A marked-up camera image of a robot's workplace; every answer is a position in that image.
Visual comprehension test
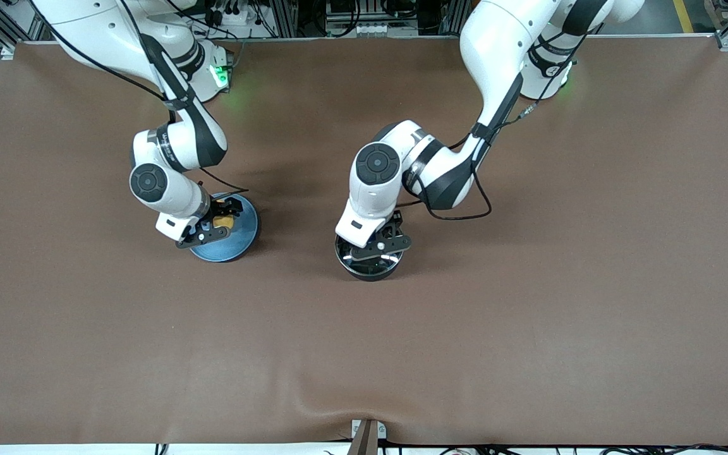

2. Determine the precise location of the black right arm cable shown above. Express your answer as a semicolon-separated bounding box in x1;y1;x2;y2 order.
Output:
29;0;251;194

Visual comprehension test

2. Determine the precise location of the glass lid with steel rim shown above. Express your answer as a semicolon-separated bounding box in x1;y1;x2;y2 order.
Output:
346;250;403;269

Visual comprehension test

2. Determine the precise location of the black pot with blue handle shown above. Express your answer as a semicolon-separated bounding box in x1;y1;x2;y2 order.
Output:
334;234;404;282

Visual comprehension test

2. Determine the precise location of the metal table edge bracket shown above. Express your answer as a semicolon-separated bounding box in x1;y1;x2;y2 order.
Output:
350;418;387;455

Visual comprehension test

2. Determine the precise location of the blue round plate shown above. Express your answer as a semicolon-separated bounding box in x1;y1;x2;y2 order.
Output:
188;193;261;264

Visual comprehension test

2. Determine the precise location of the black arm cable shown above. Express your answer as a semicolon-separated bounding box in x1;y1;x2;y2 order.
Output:
29;0;251;194
396;104;538;222

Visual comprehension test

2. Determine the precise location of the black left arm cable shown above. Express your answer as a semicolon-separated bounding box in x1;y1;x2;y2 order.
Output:
396;104;538;222

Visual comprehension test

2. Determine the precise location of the white power strip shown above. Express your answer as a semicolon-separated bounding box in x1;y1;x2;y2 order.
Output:
350;22;397;37

